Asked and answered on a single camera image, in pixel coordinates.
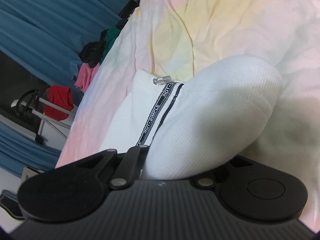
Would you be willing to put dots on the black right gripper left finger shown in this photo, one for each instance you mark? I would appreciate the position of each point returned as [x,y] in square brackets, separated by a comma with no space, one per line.
[115,170]

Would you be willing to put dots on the blue curtain right panel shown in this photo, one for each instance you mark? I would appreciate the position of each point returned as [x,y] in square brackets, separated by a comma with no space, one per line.
[46,36]

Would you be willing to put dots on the blue curtain left panel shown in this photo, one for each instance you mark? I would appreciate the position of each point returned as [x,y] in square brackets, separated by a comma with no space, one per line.
[18,152]

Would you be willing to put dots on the green garment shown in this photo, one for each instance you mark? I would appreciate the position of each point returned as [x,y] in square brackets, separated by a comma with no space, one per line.
[111,36]

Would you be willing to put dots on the blue curtain panel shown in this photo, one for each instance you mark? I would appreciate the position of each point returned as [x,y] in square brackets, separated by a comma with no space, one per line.
[18,152]
[46,36]

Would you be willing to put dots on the black garment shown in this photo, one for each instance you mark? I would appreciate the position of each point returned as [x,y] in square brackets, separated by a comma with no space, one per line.
[92,52]

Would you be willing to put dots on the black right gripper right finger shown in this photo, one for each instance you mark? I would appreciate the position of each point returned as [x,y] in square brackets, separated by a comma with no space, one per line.
[220,174]

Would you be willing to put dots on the white knit zip jacket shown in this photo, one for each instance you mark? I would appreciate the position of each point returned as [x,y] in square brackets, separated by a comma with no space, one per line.
[195,126]

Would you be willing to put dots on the dark window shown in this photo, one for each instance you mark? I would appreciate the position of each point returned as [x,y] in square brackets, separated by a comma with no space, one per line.
[15,81]

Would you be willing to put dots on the white folding chair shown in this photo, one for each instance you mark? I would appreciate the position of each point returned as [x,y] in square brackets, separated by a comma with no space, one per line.
[9,202]

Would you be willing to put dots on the red garment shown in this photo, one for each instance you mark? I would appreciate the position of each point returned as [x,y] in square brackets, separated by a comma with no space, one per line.
[60,96]

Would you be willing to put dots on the pastel tie-dye bed sheet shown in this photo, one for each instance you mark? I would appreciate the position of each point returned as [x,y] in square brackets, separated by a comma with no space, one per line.
[173,40]

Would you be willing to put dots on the pink garment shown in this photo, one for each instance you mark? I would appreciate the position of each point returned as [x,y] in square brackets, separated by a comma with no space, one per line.
[85,76]

